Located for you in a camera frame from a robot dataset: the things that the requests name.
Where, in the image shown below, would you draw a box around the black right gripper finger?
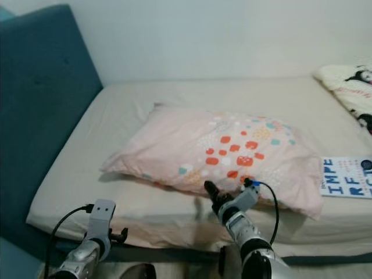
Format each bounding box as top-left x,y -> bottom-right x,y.
203,180 -> 226,201

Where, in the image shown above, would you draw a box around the pink patterned pillow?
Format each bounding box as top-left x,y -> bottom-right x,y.
102,103 -> 325,221

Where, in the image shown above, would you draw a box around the white book blue letters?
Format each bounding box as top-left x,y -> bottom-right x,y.
320,156 -> 372,200

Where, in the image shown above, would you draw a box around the cream cartoon print blanket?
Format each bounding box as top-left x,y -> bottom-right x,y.
313,63 -> 372,136

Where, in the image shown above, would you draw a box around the grey left robot leg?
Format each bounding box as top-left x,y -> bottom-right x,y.
124,262 -> 158,279

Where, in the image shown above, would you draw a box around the grey robot leg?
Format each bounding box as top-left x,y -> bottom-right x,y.
217,246 -> 245,279
124,262 -> 158,279

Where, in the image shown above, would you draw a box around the grey right robot leg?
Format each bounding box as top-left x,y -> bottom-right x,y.
217,246 -> 245,279

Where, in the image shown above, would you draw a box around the cream sheeted bed mattress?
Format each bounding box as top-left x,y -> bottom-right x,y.
26,75 -> 372,254

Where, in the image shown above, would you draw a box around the teal upholstered headboard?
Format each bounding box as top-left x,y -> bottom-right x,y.
0,5 -> 106,279

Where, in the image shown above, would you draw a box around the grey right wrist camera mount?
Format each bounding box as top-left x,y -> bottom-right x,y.
221,183 -> 262,219

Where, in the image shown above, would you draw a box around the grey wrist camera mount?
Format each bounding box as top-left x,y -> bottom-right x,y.
87,199 -> 117,245
221,183 -> 262,219

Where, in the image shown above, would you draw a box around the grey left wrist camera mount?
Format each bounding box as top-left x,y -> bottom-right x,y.
87,199 -> 117,245

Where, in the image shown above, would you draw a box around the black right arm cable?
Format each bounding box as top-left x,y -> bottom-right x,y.
244,178 -> 280,245

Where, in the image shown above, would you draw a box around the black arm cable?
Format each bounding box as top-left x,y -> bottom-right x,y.
52,203 -> 95,279
244,178 -> 280,245

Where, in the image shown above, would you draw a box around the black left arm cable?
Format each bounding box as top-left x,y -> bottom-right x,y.
52,203 -> 95,279

